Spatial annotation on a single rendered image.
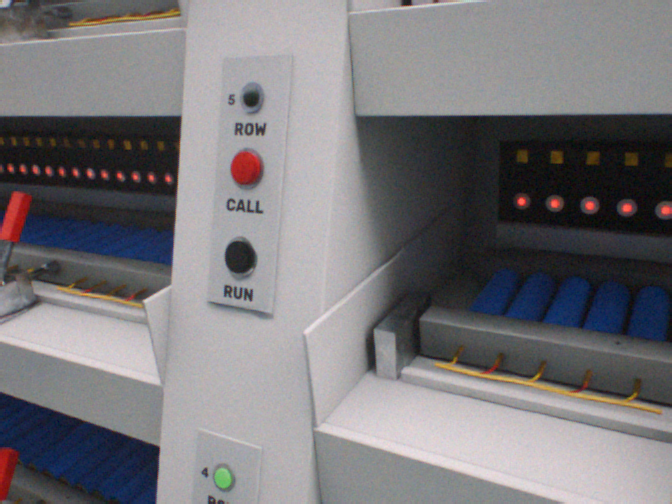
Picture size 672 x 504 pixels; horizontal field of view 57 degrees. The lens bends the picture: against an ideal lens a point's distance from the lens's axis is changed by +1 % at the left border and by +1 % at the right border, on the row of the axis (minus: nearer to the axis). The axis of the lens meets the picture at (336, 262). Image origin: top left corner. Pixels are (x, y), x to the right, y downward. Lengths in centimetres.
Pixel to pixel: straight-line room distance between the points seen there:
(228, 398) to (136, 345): 10
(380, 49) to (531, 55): 7
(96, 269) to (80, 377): 10
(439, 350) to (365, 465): 8
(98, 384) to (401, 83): 24
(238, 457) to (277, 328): 7
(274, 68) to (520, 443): 20
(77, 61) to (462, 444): 30
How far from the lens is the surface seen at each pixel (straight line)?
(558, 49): 26
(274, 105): 30
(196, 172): 33
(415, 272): 37
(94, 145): 63
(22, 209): 49
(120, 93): 39
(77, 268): 50
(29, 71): 45
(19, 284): 49
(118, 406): 39
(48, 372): 43
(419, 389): 32
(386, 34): 28
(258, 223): 30
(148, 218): 57
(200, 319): 33
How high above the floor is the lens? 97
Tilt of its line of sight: 5 degrees down
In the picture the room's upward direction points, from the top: 5 degrees clockwise
